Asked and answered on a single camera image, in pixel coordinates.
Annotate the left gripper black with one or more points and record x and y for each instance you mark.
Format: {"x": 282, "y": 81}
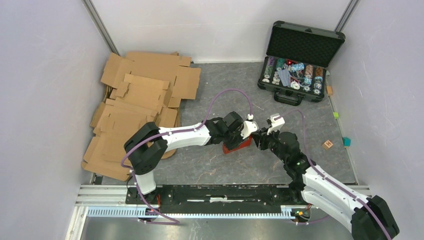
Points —
{"x": 229, "y": 146}

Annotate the wooden letter block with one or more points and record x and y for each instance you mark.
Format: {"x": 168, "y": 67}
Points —
{"x": 327, "y": 144}

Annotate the stack of flat brown cardboard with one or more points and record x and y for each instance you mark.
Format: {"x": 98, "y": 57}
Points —
{"x": 141, "y": 87}

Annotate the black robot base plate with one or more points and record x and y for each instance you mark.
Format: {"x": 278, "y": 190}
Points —
{"x": 223, "y": 199}

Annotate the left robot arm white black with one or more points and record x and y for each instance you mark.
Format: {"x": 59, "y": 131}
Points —
{"x": 147, "y": 146}

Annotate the black poker chip case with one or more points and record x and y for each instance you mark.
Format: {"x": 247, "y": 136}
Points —
{"x": 297, "y": 57}

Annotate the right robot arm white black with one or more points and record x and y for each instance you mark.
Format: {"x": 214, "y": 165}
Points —
{"x": 366, "y": 218}

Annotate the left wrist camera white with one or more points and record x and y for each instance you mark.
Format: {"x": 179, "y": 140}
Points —
{"x": 249, "y": 126}

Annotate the teal cube block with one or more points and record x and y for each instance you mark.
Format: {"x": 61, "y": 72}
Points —
{"x": 346, "y": 141}

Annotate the small brown wooden block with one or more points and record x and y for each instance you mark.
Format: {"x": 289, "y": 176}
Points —
{"x": 329, "y": 90}

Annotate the red paper box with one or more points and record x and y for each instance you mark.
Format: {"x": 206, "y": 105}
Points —
{"x": 245, "y": 143}

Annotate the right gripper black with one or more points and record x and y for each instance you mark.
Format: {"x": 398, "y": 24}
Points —
{"x": 261, "y": 137}

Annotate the aluminium frame rail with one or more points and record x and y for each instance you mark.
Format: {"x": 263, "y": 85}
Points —
{"x": 125, "y": 201}

